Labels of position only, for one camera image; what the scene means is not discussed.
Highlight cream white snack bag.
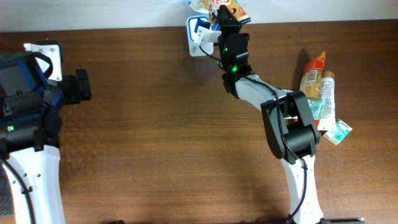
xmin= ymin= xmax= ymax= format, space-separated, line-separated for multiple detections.
xmin=188 ymin=0 xmax=251 ymax=24

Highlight orange spaghetti pasta pack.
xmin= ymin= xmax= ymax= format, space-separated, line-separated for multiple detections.
xmin=299 ymin=51 xmax=326 ymax=127

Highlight small teal snack bag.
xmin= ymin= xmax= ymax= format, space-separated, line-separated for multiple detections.
xmin=307 ymin=99 xmax=326 ymax=121

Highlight white cream tube gold cap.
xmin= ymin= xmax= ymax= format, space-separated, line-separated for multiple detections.
xmin=318 ymin=71 xmax=337 ymax=131

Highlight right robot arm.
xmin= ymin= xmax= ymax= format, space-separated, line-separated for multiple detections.
xmin=217 ymin=6 xmax=326 ymax=223

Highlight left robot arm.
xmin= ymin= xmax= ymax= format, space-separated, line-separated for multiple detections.
xmin=1 ymin=51 xmax=91 ymax=223

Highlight white barcode scanner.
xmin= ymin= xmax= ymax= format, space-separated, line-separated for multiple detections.
xmin=186 ymin=16 xmax=213 ymax=57

